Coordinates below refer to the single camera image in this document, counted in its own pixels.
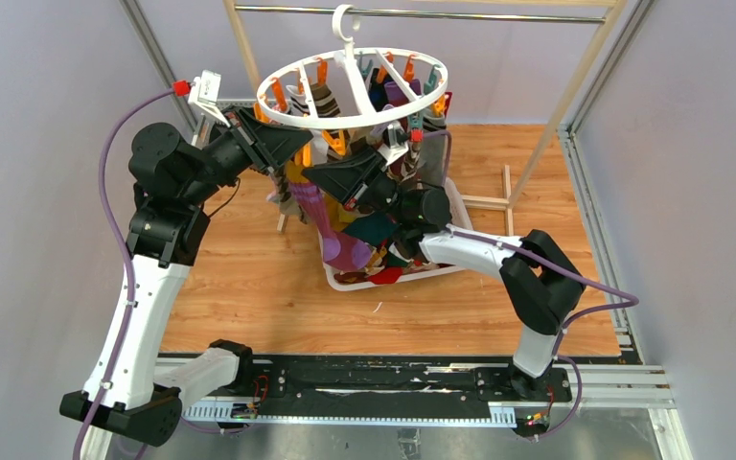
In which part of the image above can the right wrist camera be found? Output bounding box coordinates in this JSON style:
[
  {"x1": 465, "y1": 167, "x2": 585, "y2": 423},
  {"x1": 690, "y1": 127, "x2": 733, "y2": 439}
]
[{"x1": 378, "y1": 121, "x2": 424, "y2": 166}]

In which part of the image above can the metal hanging rod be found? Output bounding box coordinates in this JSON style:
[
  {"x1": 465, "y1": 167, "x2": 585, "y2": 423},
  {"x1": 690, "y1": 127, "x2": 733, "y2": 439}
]
[{"x1": 234, "y1": 4, "x2": 606, "y2": 25}]

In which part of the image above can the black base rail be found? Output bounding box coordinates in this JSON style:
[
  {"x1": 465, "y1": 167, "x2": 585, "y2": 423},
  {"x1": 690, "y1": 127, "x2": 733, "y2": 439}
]
[{"x1": 182, "y1": 355, "x2": 580, "y2": 428}]

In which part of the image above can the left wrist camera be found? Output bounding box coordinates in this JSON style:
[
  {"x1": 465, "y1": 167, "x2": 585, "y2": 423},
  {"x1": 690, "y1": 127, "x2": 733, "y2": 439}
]
[{"x1": 188, "y1": 70, "x2": 229, "y2": 126}]

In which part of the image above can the teal sock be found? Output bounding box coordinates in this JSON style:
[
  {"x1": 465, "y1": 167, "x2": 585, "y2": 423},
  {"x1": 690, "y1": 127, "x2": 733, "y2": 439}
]
[{"x1": 342, "y1": 213, "x2": 400, "y2": 247}]

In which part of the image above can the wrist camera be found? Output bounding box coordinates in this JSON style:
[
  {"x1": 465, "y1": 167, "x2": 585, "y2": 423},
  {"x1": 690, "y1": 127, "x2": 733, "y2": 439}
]
[
  {"x1": 378, "y1": 121, "x2": 424, "y2": 166},
  {"x1": 188, "y1": 70, "x2": 229, "y2": 126}
]

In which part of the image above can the wooden drying rack frame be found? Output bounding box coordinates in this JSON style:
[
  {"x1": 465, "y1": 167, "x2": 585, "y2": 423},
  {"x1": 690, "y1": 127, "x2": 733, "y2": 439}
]
[{"x1": 224, "y1": 1, "x2": 626, "y2": 233}]

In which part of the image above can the white round clip hanger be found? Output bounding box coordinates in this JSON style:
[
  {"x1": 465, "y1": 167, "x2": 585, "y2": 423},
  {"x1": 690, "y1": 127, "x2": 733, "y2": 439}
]
[{"x1": 255, "y1": 4, "x2": 449, "y2": 130}]

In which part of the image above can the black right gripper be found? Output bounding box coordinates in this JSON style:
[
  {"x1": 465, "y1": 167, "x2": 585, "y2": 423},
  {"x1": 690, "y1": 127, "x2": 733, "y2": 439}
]
[{"x1": 301, "y1": 146, "x2": 408, "y2": 226}]

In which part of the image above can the white sock laundry basket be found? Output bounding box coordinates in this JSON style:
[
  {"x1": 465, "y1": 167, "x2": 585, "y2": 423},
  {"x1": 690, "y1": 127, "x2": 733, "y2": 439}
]
[{"x1": 322, "y1": 177, "x2": 473, "y2": 292}]

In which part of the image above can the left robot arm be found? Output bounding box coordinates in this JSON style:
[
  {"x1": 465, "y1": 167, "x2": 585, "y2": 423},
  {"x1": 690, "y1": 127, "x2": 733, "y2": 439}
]
[{"x1": 59, "y1": 108, "x2": 312, "y2": 447}]

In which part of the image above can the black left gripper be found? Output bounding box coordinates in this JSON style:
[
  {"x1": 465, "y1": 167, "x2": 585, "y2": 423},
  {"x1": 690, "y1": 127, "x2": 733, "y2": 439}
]
[{"x1": 182, "y1": 106, "x2": 313, "y2": 207}]

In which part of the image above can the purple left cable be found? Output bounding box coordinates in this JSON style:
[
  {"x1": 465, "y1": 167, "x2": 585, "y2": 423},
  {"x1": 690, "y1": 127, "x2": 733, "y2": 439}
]
[{"x1": 72, "y1": 88, "x2": 179, "y2": 460}]

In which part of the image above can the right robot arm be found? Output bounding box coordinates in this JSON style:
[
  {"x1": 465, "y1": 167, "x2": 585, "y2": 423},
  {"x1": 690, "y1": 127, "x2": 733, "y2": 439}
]
[{"x1": 302, "y1": 149, "x2": 585, "y2": 400}]

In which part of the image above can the maroon purple striped sock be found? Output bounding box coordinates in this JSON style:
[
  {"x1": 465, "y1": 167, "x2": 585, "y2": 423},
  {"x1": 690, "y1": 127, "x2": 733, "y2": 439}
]
[{"x1": 286, "y1": 161, "x2": 372, "y2": 272}]

